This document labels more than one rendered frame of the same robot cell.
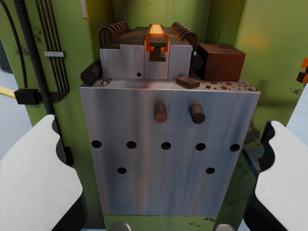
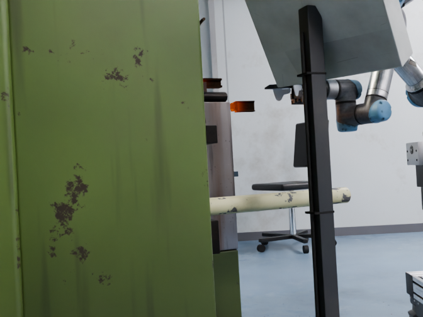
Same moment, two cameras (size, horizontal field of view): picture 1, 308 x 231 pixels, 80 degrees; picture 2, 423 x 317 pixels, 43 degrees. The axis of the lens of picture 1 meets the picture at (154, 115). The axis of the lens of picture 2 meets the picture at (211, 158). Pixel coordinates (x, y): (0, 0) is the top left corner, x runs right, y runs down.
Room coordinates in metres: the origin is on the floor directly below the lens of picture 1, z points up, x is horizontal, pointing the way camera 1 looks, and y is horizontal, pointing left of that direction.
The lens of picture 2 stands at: (1.03, 1.65, 0.72)
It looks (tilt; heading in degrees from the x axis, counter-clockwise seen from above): 1 degrees up; 248
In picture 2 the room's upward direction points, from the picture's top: 3 degrees counter-clockwise
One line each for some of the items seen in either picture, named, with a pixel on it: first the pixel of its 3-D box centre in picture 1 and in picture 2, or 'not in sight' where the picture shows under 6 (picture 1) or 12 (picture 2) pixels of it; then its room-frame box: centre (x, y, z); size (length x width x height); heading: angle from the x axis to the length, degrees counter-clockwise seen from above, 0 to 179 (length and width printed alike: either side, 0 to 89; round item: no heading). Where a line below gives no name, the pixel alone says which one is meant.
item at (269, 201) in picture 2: not in sight; (279, 200); (0.32, 0.37, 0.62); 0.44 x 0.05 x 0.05; 1
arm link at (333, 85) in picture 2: not in sight; (327, 89); (-0.11, -0.01, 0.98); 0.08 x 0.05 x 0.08; 91
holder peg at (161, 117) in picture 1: (160, 112); not in sight; (0.34, -0.01, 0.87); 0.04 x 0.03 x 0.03; 1
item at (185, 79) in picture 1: (187, 82); not in sight; (0.39, -0.07, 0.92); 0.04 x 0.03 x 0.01; 32
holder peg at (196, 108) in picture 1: (196, 113); not in sight; (0.34, -0.09, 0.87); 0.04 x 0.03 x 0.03; 1
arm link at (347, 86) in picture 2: not in sight; (345, 90); (-0.19, -0.01, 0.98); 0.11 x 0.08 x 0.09; 1
